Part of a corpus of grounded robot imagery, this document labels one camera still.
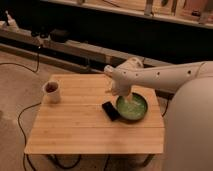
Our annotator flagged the dark box on ledge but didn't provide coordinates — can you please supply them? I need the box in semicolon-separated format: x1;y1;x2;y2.
50;29;69;43

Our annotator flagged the wooden table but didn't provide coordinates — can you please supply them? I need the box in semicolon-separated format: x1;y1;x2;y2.
25;74;164;154

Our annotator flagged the green ceramic bowl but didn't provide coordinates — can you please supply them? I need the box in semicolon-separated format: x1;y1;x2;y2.
116;92;148;121

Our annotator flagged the black floor cable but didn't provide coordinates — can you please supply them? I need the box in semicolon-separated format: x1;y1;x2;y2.
0;44;43;171

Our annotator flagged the white mug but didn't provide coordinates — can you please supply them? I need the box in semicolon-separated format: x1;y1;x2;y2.
42;81;61;103

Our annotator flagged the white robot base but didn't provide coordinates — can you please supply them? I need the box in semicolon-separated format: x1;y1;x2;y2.
163;77;213;171

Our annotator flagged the black smartphone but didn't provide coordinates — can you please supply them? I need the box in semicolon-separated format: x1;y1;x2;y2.
102;102;120;121

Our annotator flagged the white spray bottle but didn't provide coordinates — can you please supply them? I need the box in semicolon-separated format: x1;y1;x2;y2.
6;11;19;31

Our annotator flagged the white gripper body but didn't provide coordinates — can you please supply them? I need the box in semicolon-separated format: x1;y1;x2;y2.
106;80;132;97

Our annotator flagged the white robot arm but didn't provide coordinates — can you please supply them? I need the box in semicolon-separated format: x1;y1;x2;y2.
104;57;213;96

